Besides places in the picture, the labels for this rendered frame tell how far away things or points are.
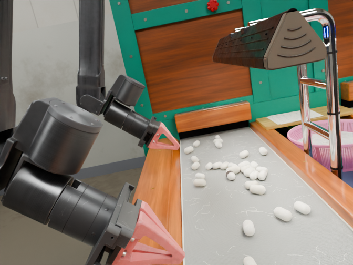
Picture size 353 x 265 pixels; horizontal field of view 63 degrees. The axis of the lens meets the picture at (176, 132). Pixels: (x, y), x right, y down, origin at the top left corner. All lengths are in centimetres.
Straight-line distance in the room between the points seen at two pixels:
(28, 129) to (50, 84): 290
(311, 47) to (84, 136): 30
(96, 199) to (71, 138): 7
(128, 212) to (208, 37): 96
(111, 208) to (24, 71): 301
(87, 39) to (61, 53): 242
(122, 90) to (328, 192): 51
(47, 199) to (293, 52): 34
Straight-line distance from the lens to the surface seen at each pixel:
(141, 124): 72
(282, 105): 126
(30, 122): 32
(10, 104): 36
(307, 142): 87
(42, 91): 325
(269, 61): 41
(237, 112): 116
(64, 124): 29
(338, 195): 66
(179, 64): 119
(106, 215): 32
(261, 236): 58
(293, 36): 42
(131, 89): 71
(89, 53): 73
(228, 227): 61
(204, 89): 120
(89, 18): 74
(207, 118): 114
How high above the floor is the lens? 108
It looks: 14 degrees down
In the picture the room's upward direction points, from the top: 11 degrees counter-clockwise
